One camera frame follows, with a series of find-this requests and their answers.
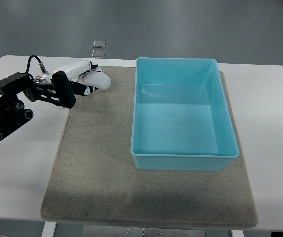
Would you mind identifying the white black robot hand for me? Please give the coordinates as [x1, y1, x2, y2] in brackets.
[40, 59, 98, 96]

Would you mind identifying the white bear-shaped toy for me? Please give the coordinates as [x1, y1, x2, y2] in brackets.
[79, 66, 111, 90]

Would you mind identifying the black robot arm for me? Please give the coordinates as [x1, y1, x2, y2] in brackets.
[0, 71, 76, 141]

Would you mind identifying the blue plastic box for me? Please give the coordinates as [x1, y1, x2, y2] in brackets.
[131, 57, 240, 171]

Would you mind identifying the lower floor socket plate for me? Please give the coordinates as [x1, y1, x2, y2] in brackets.
[92, 49, 106, 58]

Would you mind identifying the floor socket plate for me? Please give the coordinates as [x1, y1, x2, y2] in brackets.
[93, 40, 106, 48]
[92, 49, 106, 58]

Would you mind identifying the upper floor socket plate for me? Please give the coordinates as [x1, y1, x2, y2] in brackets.
[93, 40, 106, 48]

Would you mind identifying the grey felt mat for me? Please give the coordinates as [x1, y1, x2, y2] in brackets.
[40, 66, 258, 229]

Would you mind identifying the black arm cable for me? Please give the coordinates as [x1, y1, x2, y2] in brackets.
[24, 54, 49, 75]

